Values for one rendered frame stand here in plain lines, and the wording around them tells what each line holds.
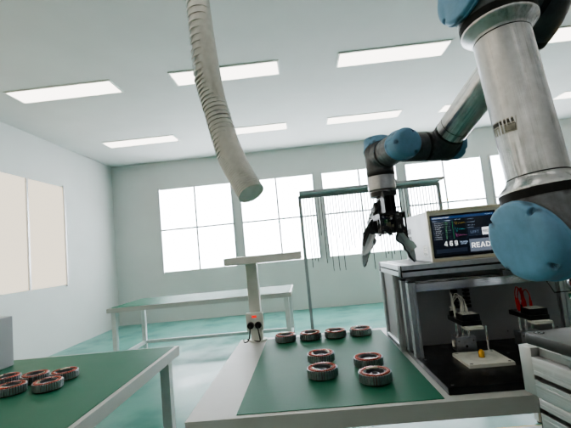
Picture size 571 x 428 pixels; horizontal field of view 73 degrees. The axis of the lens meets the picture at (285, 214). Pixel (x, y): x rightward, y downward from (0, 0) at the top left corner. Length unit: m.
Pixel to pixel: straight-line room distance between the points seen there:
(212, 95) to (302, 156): 5.65
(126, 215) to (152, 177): 0.95
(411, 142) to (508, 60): 0.35
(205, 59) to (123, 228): 6.41
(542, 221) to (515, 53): 0.26
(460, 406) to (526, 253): 0.76
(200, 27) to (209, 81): 0.36
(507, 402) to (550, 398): 0.47
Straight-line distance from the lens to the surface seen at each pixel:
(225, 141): 2.37
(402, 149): 0.96
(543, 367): 0.88
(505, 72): 0.70
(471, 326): 1.59
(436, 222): 1.63
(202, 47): 2.68
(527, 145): 0.66
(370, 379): 1.39
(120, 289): 8.72
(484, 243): 1.70
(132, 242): 8.58
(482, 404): 1.33
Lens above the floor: 1.22
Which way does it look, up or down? 5 degrees up
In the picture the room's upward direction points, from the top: 6 degrees counter-clockwise
